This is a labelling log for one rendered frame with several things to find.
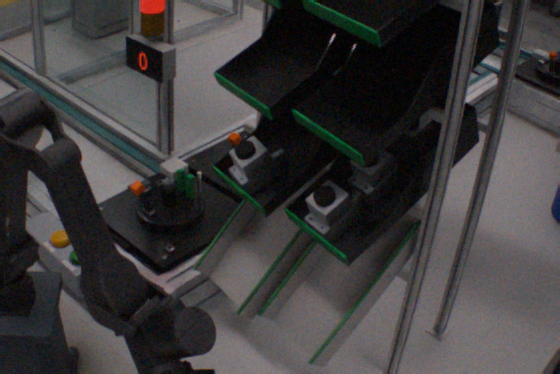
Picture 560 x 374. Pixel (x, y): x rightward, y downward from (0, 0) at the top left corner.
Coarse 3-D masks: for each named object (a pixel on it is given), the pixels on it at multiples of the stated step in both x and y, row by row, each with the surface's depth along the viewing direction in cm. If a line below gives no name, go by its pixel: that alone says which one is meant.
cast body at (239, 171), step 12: (240, 144) 103; (252, 144) 103; (240, 156) 102; (252, 156) 102; (264, 156) 103; (276, 156) 107; (240, 168) 103; (252, 168) 103; (264, 168) 104; (276, 168) 106; (240, 180) 105; (252, 180) 104; (264, 180) 106; (252, 192) 106
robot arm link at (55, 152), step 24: (48, 120) 80; (0, 144) 74; (24, 144) 73; (72, 144) 76; (24, 168) 75; (48, 168) 73; (72, 168) 76; (48, 192) 76; (72, 192) 76; (72, 216) 76; (96, 216) 78; (72, 240) 78; (96, 240) 78; (96, 264) 78; (120, 264) 81; (96, 288) 79; (120, 288) 80; (144, 288) 83; (120, 312) 79
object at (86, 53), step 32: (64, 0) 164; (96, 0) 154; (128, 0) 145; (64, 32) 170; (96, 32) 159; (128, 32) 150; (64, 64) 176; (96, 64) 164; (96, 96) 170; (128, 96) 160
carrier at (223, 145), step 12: (252, 120) 165; (216, 144) 159; (228, 144) 160; (192, 156) 155; (204, 156) 155; (216, 156) 155; (192, 168) 151; (204, 168) 151; (204, 180) 150; (216, 180) 148; (228, 192) 146
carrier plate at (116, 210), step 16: (160, 176) 148; (128, 192) 142; (208, 192) 144; (112, 208) 137; (128, 208) 138; (208, 208) 140; (224, 208) 140; (112, 224) 133; (128, 224) 134; (208, 224) 136; (128, 240) 130; (144, 240) 130; (160, 240) 131; (176, 240) 131; (192, 240) 131; (208, 240) 132; (144, 256) 128; (160, 256) 127; (176, 256) 127; (160, 272) 126
